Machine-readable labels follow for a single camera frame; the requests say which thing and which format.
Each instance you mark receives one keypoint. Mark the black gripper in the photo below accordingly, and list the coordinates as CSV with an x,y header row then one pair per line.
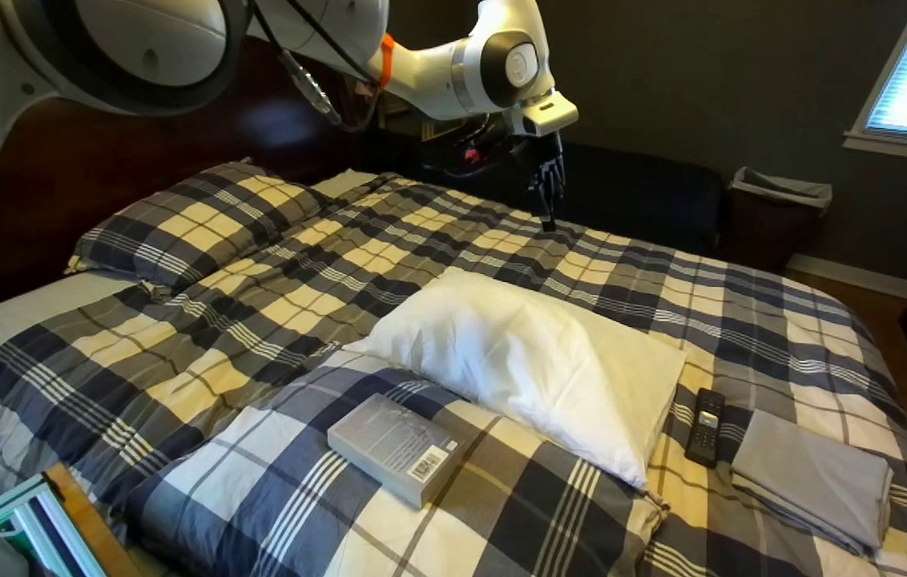
x,y
550,162

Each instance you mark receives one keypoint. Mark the wooden board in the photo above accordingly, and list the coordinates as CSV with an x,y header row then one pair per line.
x,y
101,531

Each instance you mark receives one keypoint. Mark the yellow black plaid comforter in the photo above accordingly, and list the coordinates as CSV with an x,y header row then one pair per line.
x,y
471,246

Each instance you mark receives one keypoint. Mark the white mattress sheet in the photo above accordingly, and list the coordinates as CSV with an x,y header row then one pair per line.
x,y
23,308

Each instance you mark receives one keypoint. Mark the blue white plaid pillow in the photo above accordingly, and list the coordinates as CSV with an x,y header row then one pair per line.
x,y
262,500

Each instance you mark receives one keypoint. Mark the grey tray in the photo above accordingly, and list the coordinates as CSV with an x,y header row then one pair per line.
x,y
784,186

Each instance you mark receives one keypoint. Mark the dark wooden nightstand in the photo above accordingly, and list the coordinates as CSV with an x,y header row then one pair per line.
x,y
784,241

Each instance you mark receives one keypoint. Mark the grey book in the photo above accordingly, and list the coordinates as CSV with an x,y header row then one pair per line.
x,y
393,444

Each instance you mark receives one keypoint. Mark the green metal frame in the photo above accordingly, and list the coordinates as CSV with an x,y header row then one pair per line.
x,y
21,522

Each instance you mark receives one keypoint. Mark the folded grey bed sheet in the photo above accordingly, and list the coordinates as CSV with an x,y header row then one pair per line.
x,y
810,475

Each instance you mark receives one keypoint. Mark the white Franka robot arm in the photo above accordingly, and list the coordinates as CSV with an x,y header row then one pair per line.
x,y
452,82

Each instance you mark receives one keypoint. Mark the black remote control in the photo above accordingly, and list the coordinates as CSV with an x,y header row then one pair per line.
x,y
706,428

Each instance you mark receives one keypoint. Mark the dark wooden headboard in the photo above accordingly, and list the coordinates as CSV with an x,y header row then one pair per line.
x,y
101,162

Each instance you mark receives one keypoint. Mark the yellow black plaid pillow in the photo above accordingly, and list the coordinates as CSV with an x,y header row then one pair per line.
x,y
197,220

